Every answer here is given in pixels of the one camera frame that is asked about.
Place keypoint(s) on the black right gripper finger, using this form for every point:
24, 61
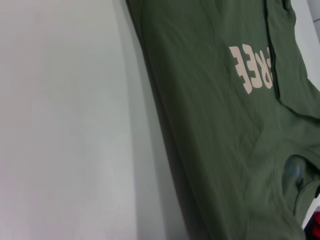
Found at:
318, 190

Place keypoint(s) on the dark green FREE T-shirt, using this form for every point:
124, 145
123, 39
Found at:
212, 125

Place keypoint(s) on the red and dark background object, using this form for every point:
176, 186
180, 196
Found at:
313, 225

